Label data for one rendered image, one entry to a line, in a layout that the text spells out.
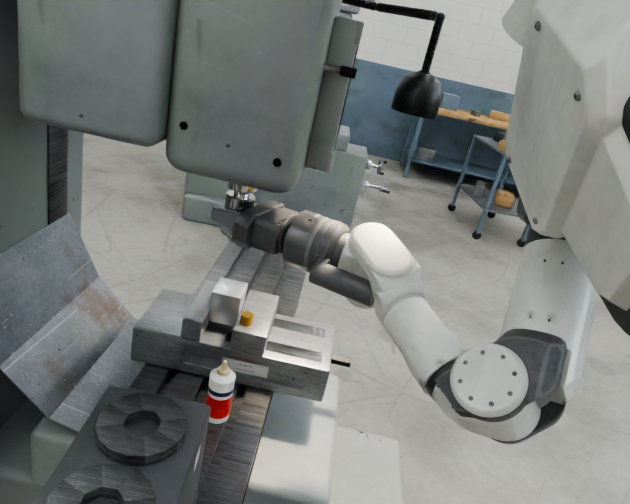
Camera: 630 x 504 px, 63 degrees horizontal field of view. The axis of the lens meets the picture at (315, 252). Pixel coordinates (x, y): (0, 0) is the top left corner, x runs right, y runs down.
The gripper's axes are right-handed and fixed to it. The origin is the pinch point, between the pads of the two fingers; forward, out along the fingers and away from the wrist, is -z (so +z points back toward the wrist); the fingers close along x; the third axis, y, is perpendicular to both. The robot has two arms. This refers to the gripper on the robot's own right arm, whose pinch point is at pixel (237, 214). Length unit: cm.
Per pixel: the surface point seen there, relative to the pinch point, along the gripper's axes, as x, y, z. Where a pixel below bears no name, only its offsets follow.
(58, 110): 19.2, -13.4, -17.1
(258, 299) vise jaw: -9.4, 19.2, 1.5
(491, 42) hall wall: -667, -52, -71
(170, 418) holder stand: 32.2, 10.4, 14.9
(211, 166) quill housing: 10.2, -9.9, 1.0
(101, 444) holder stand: 38.6, 10.7, 11.9
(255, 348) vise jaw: 0.8, 21.9, 7.7
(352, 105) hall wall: -612, 60, -216
